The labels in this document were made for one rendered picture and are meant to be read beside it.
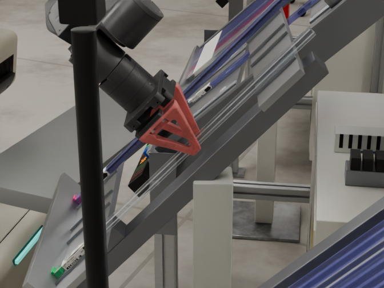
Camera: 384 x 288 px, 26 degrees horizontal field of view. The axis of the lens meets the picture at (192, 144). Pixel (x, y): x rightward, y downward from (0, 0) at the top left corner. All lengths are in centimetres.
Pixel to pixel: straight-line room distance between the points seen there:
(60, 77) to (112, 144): 226
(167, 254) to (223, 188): 40
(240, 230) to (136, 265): 38
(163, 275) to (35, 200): 31
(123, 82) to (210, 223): 31
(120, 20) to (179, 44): 359
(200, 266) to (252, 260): 131
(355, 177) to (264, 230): 107
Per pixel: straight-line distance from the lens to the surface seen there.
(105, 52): 106
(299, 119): 365
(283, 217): 283
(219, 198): 125
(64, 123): 206
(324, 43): 145
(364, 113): 209
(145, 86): 107
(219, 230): 127
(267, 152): 267
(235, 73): 166
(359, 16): 144
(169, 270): 162
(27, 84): 411
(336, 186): 172
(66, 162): 186
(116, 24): 105
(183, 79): 194
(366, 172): 171
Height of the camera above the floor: 139
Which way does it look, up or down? 24 degrees down
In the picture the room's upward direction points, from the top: straight up
